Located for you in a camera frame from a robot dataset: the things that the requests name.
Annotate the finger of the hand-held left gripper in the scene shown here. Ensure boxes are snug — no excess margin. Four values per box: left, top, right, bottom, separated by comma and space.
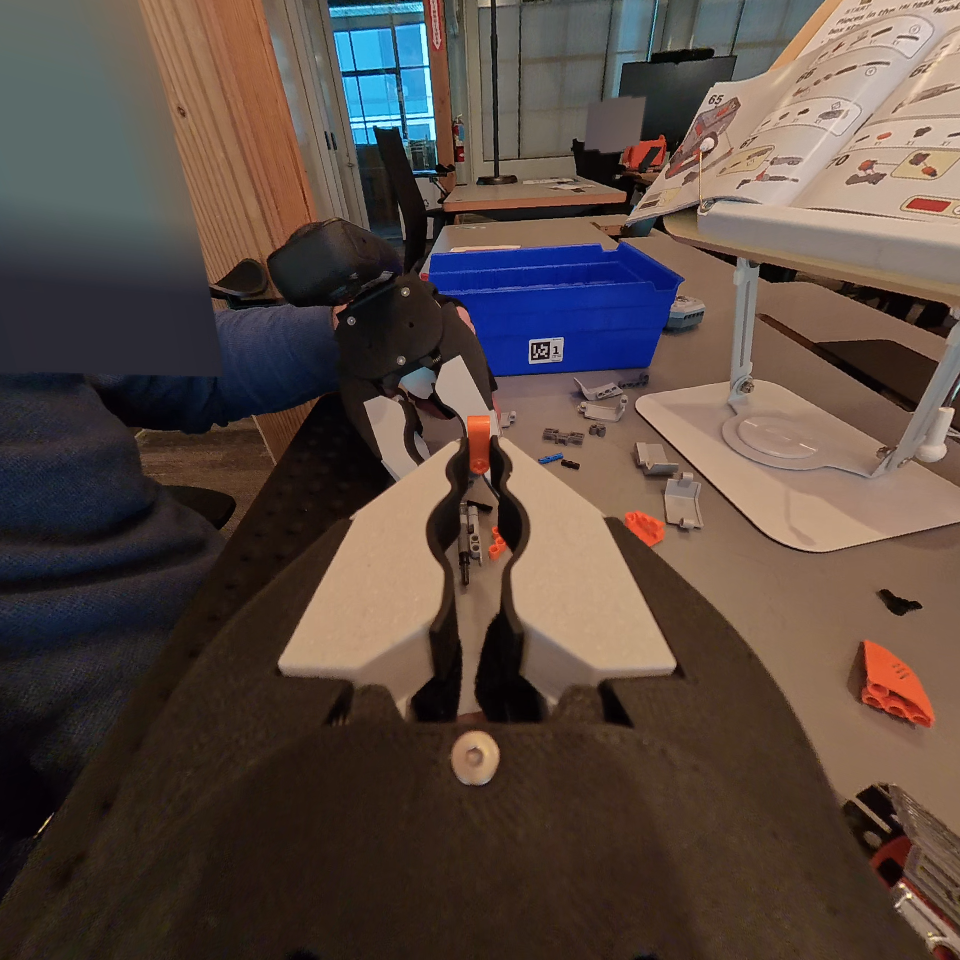
363, 396, 433, 483
433, 354, 498, 438

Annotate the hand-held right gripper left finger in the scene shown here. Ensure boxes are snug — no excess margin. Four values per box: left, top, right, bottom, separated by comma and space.
277, 438, 474, 725

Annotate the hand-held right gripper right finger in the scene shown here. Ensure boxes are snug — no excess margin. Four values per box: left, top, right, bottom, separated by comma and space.
474, 438, 679, 724

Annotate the orange two-hole connector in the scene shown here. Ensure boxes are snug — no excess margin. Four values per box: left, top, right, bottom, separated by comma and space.
466, 414, 501, 476

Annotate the grey cylinder axle assembly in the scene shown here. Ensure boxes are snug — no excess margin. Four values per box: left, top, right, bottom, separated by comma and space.
456, 501, 485, 588

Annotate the person's left forearm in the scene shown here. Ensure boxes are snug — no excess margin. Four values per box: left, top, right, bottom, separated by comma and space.
97, 303, 342, 432

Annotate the blue storage box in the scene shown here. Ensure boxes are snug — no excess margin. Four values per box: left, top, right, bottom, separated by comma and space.
426, 241, 685, 378

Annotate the black office chair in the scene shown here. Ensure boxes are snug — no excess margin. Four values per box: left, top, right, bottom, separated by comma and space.
372, 126, 444, 264

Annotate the black chair armrest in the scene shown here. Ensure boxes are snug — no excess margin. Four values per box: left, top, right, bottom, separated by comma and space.
208, 258, 271, 301

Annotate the background wooden table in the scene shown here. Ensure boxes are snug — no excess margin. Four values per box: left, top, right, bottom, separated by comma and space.
442, 176, 630, 222

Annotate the white stand base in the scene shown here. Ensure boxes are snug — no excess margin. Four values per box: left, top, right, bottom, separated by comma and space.
635, 378, 960, 554

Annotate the orange wedge brick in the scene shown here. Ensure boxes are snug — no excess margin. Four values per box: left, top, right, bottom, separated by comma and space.
847, 639, 937, 730

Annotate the tracked toy robot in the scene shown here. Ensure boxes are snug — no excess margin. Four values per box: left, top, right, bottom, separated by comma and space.
843, 783, 960, 960

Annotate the instruction booklet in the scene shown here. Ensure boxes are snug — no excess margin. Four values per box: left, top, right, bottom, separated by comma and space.
626, 0, 960, 226

